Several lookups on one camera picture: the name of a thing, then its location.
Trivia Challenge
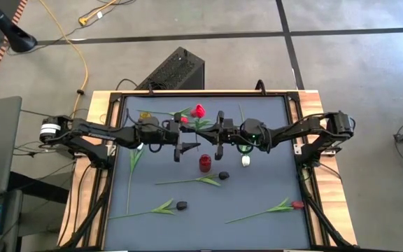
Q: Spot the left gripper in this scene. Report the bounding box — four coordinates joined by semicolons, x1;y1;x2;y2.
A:
161;112;202;162

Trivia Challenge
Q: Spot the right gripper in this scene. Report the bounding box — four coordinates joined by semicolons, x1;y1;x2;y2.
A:
196;111;243;161

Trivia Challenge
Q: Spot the black artificial tulip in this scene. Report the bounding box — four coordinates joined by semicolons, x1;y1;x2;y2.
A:
108;198;189;221
154;171;230;187

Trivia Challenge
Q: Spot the white artificial tulip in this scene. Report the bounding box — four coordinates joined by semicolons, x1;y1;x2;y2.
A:
238;104;251;168
125;142;146;215

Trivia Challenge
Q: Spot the dark red artificial tulip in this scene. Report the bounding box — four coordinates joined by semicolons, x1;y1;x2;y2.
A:
225;197;305;224
136;106;197;118

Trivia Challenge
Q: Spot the red ribbed glass vase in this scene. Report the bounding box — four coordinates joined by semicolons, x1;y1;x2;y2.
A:
199;153;212;174

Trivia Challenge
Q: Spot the black computer tower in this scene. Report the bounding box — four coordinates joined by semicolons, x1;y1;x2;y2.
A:
134;46;206;91

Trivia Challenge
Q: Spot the blue-gray table mat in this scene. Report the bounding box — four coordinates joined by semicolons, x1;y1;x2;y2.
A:
104;96;311;251

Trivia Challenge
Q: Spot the black stand pole base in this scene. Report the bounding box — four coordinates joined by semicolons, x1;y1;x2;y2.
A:
0;0;38;53

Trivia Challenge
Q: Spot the black cable loop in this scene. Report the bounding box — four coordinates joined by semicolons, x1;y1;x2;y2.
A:
255;79;268;96

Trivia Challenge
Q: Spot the long yellow extension cable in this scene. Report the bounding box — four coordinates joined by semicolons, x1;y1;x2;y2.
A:
38;0;90;118

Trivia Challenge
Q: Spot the yellow cable with plug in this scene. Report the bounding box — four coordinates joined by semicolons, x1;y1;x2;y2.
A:
78;0;118;27

